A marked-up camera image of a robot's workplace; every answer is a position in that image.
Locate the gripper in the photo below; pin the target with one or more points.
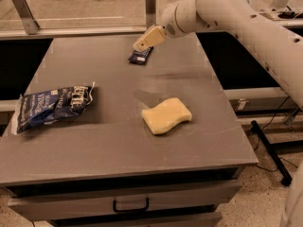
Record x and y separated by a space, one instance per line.
169 26

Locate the dark blue rxbar wrapper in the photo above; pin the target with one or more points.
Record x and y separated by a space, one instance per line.
140 58

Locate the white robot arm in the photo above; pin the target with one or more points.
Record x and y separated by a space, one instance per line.
277 49

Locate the yellow sponge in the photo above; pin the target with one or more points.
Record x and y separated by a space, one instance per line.
166 115

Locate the blue chip bag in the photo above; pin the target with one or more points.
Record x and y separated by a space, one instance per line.
47 107

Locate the grey drawer front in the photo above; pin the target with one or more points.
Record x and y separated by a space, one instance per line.
99 203

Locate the black stand leg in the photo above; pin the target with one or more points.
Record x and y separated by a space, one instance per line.
286 177

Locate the middle metal railing bracket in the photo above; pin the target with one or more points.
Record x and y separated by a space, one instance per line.
150 8

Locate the metal railing bracket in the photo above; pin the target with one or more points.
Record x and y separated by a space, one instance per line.
29 23
150 8

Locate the left metal railing bracket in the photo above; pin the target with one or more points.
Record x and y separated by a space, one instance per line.
29 23

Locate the black drawer handle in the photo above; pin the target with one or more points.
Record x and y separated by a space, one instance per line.
126 207

